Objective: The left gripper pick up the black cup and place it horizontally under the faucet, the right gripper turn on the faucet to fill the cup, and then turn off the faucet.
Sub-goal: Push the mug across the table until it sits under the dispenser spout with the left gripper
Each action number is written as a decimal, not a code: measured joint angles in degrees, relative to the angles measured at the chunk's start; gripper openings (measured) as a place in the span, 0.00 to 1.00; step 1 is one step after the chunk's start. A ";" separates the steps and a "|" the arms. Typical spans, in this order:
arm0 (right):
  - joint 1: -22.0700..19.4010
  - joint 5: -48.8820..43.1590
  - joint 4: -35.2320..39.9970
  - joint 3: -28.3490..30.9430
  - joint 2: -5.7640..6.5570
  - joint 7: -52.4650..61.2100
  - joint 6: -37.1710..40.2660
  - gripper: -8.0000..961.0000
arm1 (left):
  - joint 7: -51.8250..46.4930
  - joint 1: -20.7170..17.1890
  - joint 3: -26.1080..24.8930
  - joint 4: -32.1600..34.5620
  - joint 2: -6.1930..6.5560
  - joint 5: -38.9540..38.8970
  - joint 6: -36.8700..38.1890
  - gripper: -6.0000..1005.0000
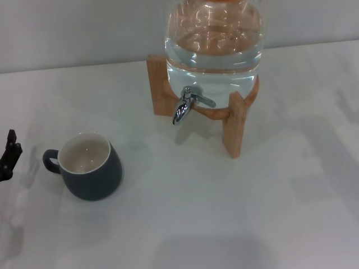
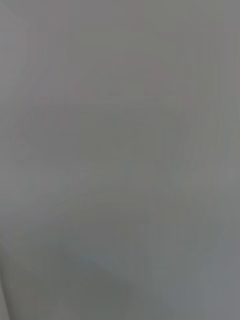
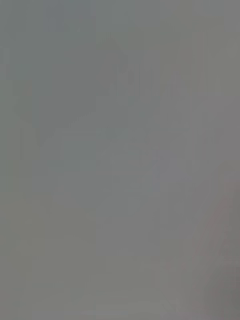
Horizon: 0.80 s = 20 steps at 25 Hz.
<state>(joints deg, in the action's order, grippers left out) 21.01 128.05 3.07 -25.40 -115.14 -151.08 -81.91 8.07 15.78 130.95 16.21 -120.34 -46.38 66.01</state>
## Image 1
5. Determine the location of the black ceramic cup white inside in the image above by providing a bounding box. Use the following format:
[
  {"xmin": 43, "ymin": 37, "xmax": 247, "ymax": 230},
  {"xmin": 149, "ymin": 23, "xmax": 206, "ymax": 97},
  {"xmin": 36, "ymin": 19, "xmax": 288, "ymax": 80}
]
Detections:
[{"xmin": 42, "ymin": 132, "xmax": 123, "ymax": 201}]

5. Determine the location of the wooden dispenser stand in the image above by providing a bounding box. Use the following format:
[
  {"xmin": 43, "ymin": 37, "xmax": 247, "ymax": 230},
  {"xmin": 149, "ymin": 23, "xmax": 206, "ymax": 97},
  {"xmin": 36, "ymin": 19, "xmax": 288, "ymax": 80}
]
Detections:
[{"xmin": 146, "ymin": 54, "xmax": 260, "ymax": 160}]

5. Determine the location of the chrome faucet with lever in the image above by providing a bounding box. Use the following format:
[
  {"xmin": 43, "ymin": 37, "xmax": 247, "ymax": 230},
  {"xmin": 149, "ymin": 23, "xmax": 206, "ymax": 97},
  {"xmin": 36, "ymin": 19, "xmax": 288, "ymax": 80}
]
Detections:
[{"xmin": 172, "ymin": 86, "xmax": 217, "ymax": 126}]

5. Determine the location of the glass water dispenser jar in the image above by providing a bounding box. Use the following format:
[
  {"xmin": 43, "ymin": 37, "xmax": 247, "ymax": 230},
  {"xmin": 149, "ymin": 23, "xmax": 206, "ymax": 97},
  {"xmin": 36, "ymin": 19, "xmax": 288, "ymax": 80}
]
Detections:
[{"xmin": 164, "ymin": 0, "xmax": 267, "ymax": 110}]

